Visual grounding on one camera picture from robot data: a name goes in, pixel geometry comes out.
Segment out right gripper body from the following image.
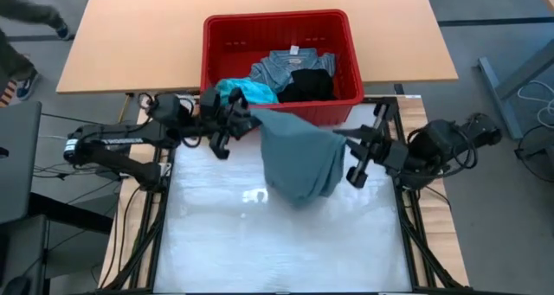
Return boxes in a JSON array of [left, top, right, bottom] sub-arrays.
[[345, 102, 410, 189]]

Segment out black hazard-striped floor mat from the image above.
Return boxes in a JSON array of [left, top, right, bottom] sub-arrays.
[[0, 79, 19, 108]]

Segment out grey-green pants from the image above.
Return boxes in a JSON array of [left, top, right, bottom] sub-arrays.
[[249, 107, 349, 209]]

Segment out dark grey flat panel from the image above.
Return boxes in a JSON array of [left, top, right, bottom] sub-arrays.
[[0, 99, 42, 225]]

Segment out white floor cable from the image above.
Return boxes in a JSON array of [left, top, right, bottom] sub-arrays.
[[517, 79, 554, 130]]

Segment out black round stand base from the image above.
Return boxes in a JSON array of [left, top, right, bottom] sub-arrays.
[[514, 125, 554, 184]]

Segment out grey striped shirt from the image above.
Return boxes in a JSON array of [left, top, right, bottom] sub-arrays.
[[248, 45, 338, 94]]

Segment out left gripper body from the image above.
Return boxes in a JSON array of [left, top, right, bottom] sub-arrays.
[[198, 86, 257, 161]]

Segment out black cable tangle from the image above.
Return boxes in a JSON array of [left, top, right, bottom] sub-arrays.
[[32, 155, 114, 180]]

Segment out yellow cable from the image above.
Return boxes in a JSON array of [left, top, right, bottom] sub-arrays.
[[117, 93, 132, 123]]

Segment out dark sneaker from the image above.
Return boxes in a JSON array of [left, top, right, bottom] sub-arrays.
[[16, 68, 42, 102], [55, 21, 73, 42]]

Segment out grey metal desk leg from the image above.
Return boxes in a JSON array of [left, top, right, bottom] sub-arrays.
[[477, 38, 554, 141]]

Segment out person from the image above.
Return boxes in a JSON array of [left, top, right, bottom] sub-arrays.
[[0, 0, 73, 102]]

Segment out black garment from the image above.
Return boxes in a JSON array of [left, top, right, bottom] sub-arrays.
[[276, 67, 338, 104]]

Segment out red plastic laundry bin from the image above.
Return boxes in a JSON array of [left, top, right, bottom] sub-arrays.
[[199, 8, 366, 128]]

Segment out turquoise garment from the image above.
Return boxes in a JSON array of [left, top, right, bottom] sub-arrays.
[[215, 77, 280, 107]]

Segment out dark grey cabinet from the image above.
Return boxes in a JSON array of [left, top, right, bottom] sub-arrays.
[[0, 215, 49, 295]]

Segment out black aluminium table frame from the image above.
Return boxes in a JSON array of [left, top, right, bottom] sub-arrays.
[[102, 94, 467, 295]]

